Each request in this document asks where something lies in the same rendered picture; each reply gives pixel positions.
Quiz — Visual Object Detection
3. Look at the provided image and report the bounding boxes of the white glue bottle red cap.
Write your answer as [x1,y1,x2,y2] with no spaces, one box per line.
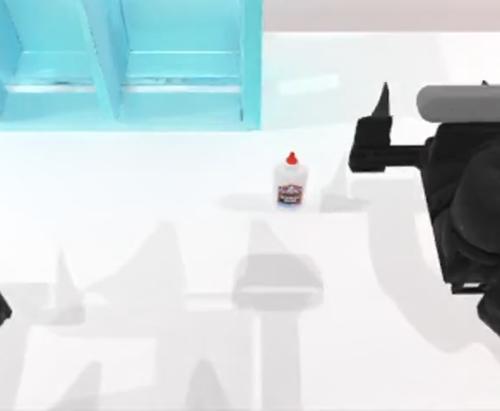
[271,150,311,211]

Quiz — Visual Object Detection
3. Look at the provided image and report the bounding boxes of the light blue rack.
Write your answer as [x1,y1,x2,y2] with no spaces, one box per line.
[0,0,264,132]

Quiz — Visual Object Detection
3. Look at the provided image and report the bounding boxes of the pale grey rounded box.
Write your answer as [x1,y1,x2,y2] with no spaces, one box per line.
[415,84,500,124]

